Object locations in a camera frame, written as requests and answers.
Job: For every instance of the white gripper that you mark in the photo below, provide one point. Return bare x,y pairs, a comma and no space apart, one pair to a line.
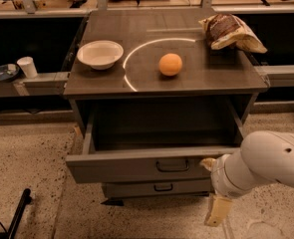
220,177

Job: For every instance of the grey top drawer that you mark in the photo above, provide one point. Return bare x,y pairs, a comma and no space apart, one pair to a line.
130,148

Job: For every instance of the grey drawer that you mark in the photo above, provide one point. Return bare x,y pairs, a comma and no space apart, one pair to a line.
129,190
130,148

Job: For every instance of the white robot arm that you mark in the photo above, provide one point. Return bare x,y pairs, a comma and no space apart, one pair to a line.
264,157

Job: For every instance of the grey bottom drawer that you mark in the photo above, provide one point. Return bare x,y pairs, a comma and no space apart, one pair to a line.
129,190

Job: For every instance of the grey drawer cabinet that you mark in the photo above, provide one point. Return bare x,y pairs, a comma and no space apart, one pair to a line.
208,79

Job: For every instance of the orange fruit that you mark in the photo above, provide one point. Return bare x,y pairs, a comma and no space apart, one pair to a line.
170,64

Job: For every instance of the brown chip bag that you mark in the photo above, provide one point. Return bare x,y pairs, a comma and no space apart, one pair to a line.
226,30

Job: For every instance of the white bowl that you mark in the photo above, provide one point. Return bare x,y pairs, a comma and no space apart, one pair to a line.
100,55

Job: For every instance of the black stand leg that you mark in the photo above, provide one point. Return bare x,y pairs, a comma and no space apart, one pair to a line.
10,233

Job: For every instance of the white paper cup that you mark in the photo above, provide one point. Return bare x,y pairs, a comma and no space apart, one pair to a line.
28,67

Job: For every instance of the dark round plate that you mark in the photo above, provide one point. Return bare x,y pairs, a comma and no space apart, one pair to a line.
9,72

